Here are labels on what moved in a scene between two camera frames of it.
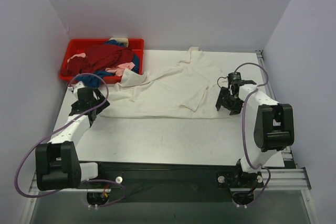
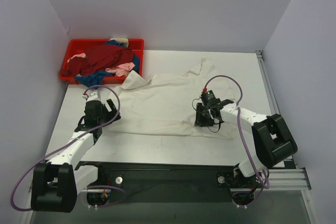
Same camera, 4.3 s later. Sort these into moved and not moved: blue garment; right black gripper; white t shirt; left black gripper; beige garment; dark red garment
Moved: left black gripper; right black gripper; white t shirt
Not moved: blue garment; dark red garment; beige garment
